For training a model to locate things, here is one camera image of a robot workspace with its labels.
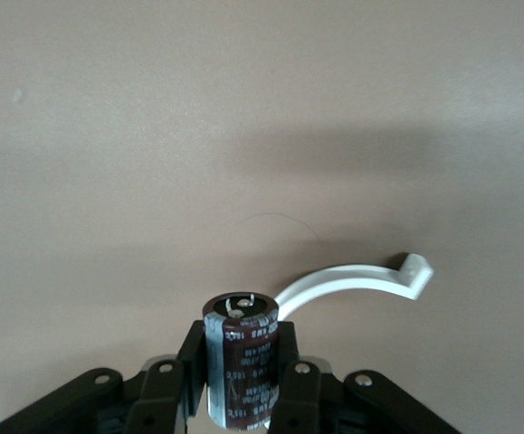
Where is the dark capacitor with white print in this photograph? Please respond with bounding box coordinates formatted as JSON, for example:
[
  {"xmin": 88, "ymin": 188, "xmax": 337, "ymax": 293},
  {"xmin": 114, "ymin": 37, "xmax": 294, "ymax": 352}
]
[{"xmin": 202, "ymin": 291, "xmax": 281, "ymax": 430}]

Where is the white curved plastic bracket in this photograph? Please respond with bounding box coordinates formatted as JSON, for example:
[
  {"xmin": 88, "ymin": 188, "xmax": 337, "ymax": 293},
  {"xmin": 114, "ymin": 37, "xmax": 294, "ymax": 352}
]
[{"xmin": 272, "ymin": 251, "xmax": 435, "ymax": 322}]

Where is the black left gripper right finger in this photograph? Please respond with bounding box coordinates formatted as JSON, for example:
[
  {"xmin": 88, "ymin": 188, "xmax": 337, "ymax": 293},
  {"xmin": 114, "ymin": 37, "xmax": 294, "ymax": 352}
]
[{"xmin": 268, "ymin": 320, "xmax": 460, "ymax": 434}]

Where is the brown table mat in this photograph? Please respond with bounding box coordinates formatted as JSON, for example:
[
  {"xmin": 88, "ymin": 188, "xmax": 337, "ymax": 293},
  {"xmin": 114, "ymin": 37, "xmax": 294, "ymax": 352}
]
[{"xmin": 0, "ymin": 0, "xmax": 524, "ymax": 434}]

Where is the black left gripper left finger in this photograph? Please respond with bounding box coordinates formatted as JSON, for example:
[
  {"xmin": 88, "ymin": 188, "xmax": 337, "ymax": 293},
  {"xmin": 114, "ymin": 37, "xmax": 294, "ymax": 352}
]
[{"xmin": 0, "ymin": 318, "xmax": 208, "ymax": 434}]

